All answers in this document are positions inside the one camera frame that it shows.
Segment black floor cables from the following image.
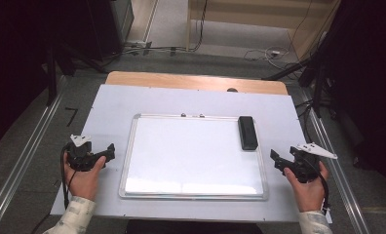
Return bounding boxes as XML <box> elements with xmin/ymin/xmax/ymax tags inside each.
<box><xmin>101</xmin><ymin>40</ymin><xmax>195</xmax><ymax>67</ymax></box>

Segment large white panel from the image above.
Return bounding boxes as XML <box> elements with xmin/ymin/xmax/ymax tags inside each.
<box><xmin>50</xmin><ymin>83</ymin><xmax>333</xmax><ymax>225</ymax></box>

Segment wooden table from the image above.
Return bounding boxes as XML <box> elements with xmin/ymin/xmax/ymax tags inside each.
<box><xmin>104</xmin><ymin>70</ymin><xmax>290</xmax><ymax>97</ymax></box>

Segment power strip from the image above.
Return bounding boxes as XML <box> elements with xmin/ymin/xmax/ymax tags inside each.
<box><xmin>125</xmin><ymin>39</ymin><xmax>154</xmax><ymax>51</ymax></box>

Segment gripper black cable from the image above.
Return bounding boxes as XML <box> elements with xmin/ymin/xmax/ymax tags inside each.
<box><xmin>59</xmin><ymin>145</ymin><xmax>80</xmax><ymax>210</ymax></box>
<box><xmin>306</xmin><ymin>157</ymin><xmax>331</xmax><ymax>216</ymax></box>

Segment black cabinet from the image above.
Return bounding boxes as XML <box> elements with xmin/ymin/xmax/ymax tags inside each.
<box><xmin>58</xmin><ymin>0</ymin><xmax>135</xmax><ymax>62</ymax></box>

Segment black whiteboard eraser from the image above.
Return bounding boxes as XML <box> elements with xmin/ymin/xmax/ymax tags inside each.
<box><xmin>237</xmin><ymin>115</ymin><xmax>259</xmax><ymax>152</ymax></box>

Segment black metal stand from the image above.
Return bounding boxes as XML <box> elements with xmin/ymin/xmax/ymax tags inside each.
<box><xmin>261</xmin><ymin>30</ymin><xmax>331</xmax><ymax>119</ymax></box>

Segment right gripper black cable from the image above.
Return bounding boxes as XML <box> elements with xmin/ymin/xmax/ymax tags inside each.
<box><xmin>306</xmin><ymin>157</ymin><xmax>331</xmax><ymax>216</ymax></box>

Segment person's left hand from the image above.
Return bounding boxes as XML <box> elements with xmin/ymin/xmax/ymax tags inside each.
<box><xmin>62</xmin><ymin>152</ymin><xmax>107</xmax><ymax>202</ymax></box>

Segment black cable beside table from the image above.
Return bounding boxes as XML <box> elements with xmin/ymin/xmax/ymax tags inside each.
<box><xmin>294</xmin><ymin>99</ymin><xmax>316</xmax><ymax>145</ymax></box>

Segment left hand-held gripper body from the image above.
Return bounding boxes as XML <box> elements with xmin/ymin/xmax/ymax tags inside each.
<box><xmin>64</xmin><ymin>134</ymin><xmax>101</xmax><ymax>173</ymax></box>

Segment light wooden shelf unit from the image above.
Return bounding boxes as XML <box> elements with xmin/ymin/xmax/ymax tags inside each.
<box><xmin>185</xmin><ymin>0</ymin><xmax>342</xmax><ymax>60</ymax></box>

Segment aluminium rail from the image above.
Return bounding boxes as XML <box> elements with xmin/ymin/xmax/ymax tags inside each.
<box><xmin>0</xmin><ymin>75</ymin><xmax>69</xmax><ymax>234</ymax></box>
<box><xmin>301</xmin><ymin>90</ymin><xmax>371</xmax><ymax>234</ymax></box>

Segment white floor cable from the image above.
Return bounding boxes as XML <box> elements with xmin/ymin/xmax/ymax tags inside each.
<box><xmin>243</xmin><ymin>46</ymin><xmax>291</xmax><ymax>70</ymax></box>

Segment silver-framed whiteboard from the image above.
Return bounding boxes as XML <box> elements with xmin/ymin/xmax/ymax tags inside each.
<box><xmin>118</xmin><ymin>112</ymin><xmax>270</xmax><ymax>201</ymax></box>

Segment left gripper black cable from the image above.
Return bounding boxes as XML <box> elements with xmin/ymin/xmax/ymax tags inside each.
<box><xmin>59</xmin><ymin>145</ymin><xmax>80</xmax><ymax>210</ymax></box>

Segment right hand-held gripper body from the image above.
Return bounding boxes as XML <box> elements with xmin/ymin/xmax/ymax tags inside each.
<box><xmin>289</xmin><ymin>142</ymin><xmax>339</xmax><ymax>184</ymax></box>

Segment person's right hand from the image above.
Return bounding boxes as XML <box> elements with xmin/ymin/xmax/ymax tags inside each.
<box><xmin>283</xmin><ymin>161</ymin><xmax>329</xmax><ymax>214</ymax></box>

